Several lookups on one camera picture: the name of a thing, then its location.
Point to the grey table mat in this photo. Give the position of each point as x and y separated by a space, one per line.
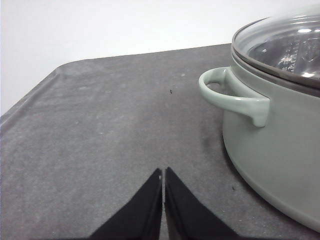
83 138

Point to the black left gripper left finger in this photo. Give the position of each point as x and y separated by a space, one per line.
140 218

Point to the green electric steamer pot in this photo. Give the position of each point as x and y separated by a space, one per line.
281 160

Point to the glass steamer lid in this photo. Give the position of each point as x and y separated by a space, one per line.
284 47

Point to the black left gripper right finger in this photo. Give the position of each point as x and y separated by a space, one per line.
188 218

